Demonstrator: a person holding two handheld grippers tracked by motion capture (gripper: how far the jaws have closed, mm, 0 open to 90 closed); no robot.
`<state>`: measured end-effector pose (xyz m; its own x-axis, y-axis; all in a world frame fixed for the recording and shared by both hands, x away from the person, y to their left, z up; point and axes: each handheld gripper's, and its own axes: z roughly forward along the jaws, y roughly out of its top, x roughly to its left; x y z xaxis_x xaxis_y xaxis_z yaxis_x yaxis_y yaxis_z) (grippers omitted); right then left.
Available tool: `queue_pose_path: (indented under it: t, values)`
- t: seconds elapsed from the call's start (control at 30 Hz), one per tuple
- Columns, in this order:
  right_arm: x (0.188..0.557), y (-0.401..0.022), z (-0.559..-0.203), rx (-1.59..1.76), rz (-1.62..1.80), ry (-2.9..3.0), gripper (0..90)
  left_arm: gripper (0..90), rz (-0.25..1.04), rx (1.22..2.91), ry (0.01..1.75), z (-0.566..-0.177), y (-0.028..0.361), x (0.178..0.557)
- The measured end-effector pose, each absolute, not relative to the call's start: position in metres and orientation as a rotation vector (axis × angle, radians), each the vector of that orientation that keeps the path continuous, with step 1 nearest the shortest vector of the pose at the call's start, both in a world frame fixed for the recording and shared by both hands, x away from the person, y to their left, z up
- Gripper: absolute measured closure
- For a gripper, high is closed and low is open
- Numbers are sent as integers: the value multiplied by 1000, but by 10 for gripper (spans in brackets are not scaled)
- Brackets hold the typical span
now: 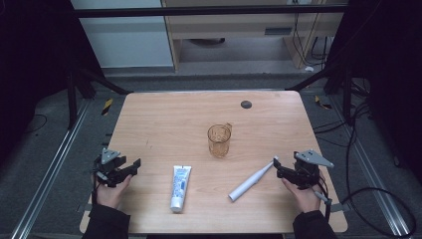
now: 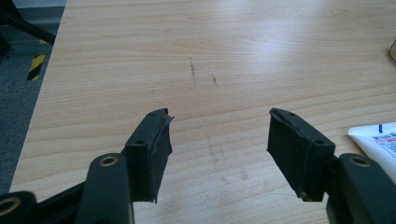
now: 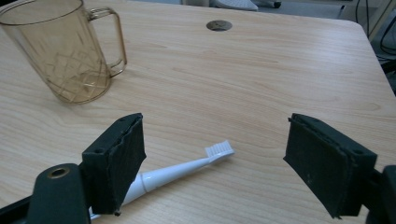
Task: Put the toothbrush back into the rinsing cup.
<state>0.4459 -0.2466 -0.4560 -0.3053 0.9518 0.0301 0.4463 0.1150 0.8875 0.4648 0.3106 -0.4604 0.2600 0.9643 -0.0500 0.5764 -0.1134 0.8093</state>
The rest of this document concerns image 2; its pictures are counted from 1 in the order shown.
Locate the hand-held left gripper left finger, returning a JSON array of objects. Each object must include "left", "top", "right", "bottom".
[{"left": 120, "top": 107, "right": 175, "bottom": 204}]

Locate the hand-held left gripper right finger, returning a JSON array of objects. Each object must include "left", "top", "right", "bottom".
[{"left": 266, "top": 107, "right": 337, "bottom": 203}]

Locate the white toothpaste tube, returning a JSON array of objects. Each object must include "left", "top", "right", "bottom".
[{"left": 347, "top": 121, "right": 396, "bottom": 185}]

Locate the clear glass beaker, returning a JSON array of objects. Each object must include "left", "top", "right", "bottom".
[{"left": 387, "top": 38, "right": 396, "bottom": 67}]

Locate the yellow black floor tape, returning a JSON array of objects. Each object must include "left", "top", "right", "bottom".
[{"left": 26, "top": 53, "right": 47, "bottom": 81}]

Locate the black metal stand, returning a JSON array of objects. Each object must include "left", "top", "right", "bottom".
[{"left": 0, "top": 0, "right": 57, "bottom": 59}]

